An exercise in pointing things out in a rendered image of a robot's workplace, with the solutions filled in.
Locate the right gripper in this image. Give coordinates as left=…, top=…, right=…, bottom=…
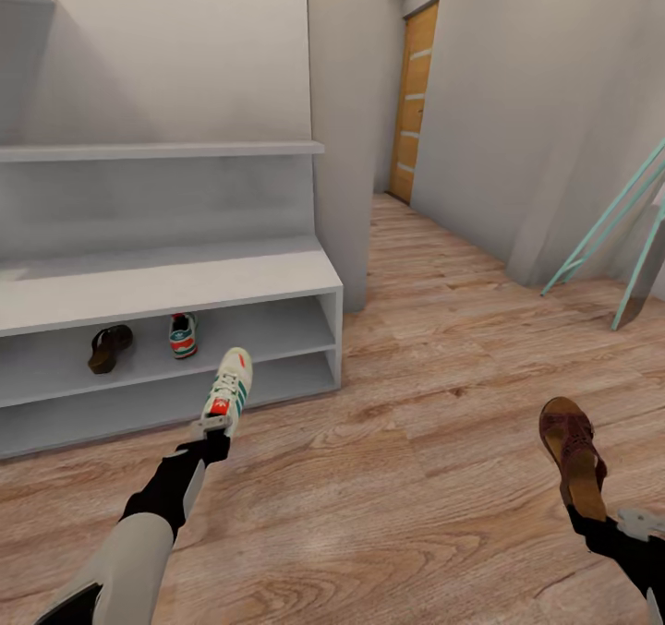
left=567, top=505, right=665, bottom=578

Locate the gym shoe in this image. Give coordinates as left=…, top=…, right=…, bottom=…
left=200, top=346, right=252, bottom=440
left=169, top=312, right=198, bottom=359

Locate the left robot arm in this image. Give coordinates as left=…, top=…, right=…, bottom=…
left=31, top=415, right=233, bottom=625

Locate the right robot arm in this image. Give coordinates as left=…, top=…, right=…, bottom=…
left=567, top=505, right=665, bottom=625

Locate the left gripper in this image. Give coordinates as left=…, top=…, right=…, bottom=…
left=177, top=436, right=229, bottom=465

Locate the sandal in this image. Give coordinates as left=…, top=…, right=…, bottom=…
left=538, top=397, right=609, bottom=523
left=88, top=325, right=133, bottom=375

